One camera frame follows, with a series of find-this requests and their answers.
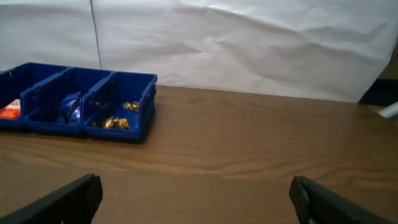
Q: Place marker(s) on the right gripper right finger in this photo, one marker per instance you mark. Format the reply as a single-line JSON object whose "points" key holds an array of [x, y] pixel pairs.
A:
{"points": [[323, 207]]}

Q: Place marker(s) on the orange candy box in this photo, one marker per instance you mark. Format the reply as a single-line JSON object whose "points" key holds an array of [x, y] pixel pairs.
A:
{"points": [[11, 110]]}

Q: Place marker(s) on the blue candy pack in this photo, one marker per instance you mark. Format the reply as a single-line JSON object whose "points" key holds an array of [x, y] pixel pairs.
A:
{"points": [[69, 104], [76, 116]]}

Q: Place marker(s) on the blue tray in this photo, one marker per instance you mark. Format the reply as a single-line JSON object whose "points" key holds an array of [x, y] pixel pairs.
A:
{"points": [[136, 90]]}

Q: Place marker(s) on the gold wrapped candy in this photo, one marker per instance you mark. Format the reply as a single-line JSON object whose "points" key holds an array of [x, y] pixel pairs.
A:
{"points": [[132, 106], [124, 124], [109, 123]]}

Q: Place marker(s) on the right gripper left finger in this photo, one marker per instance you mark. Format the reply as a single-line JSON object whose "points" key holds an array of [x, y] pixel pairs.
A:
{"points": [[71, 202]]}

